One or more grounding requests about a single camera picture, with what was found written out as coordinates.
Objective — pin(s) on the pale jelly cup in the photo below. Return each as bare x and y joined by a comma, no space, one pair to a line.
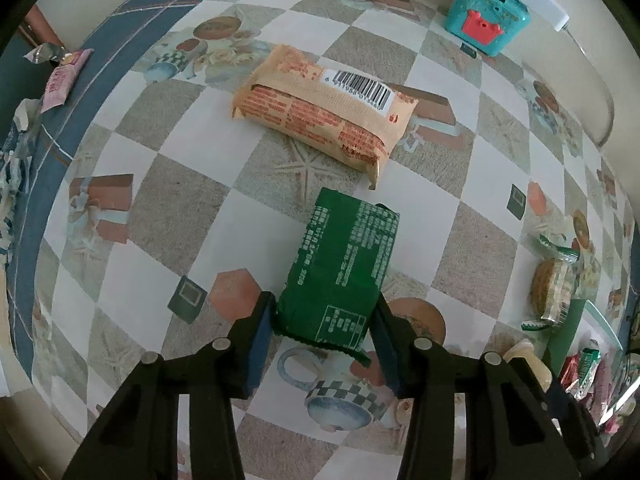
525,355

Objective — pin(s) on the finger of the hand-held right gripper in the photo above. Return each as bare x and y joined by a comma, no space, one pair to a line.
575,425

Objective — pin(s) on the silver wrapper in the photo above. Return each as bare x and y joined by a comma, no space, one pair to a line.
47,52

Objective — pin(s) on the green snack packet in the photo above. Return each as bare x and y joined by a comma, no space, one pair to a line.
340,260

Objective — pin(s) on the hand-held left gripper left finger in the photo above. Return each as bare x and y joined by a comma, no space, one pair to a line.
260,345

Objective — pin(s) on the checkered printed tablecloth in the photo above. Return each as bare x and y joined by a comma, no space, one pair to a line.
190,125

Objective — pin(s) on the teal-edged white tray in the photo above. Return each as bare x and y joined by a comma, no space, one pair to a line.
565,330

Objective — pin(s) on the pink wrapper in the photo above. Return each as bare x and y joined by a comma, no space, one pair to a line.
62,80

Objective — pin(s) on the clear-wrapped round cracker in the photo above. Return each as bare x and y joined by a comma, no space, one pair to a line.
547,285

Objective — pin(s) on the pink cake roll packet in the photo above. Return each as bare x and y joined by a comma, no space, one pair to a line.
607,390

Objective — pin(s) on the teal box with red crab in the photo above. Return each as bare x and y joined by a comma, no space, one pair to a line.
487,5

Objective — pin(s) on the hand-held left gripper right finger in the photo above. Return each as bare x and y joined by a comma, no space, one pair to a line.
387,350

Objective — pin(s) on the red snack packet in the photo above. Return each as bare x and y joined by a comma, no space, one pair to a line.
569,370

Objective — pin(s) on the white and green cracker packet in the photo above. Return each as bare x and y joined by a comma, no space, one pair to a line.
589,365

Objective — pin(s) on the orange biscuit packet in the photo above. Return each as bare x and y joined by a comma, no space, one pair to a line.
310,110

